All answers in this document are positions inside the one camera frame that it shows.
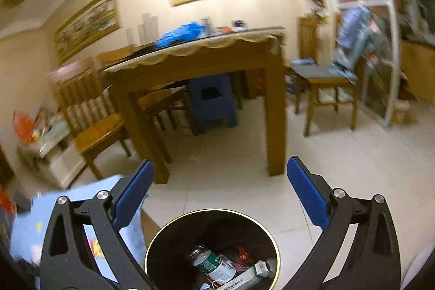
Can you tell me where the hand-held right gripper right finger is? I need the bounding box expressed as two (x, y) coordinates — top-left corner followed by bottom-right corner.
(286, 156), (399, 290)

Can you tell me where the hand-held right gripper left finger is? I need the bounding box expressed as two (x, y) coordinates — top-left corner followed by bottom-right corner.
(40, 159), (155, 290)

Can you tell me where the black trash bin gold rim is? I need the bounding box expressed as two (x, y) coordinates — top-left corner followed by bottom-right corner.
(144, 208), (281, 290)

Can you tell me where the red snack packet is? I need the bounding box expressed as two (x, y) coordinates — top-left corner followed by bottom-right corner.
(234, 246), (255, 272)

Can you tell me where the white green toothpaste box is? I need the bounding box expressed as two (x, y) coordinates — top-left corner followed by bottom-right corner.
(217, 260), (270, 290)

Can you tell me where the clear bottle green white label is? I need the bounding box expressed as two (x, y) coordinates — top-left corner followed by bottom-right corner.
(185, 244), (237, 282)

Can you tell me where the white glass-top coffee table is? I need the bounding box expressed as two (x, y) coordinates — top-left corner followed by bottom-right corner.
(17, 113), (85, 189)

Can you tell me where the wooden chair with cushion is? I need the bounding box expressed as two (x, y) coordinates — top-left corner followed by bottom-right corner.
(290, 13), (368, 138)

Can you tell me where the blue cartoon printed tablecloth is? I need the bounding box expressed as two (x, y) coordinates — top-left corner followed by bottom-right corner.
(10, 174), (150, 290)

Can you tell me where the blue plastic stool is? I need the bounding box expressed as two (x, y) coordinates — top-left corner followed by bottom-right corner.
(188, 73), (238, 134)

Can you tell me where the white plastic bucket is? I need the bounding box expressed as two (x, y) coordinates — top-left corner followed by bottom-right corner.
(391, 100), (412, 126)

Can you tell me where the grey seat cushion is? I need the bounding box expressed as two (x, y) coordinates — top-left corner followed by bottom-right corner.
(291, 63), (357, 82)

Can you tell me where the orange plastic bag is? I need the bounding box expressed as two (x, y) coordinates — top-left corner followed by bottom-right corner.
(13, 110), (36, 144)

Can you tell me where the wooden dining table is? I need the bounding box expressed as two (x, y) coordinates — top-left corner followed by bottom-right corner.
(104, 26), (288, 183)

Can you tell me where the pile of light blue clothes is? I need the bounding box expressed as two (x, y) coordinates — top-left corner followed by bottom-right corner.
(331, 6), (372, 83)

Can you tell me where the blue plastic bag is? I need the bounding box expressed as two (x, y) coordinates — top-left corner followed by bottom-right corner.
(156, 21), (206, 48)

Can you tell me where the cream lace table cover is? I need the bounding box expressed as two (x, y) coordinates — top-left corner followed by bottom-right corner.
(104, 26), (286, 68)

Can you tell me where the framed horse painting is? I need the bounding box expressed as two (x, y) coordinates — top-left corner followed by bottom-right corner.
(54, 0), (122, 64)

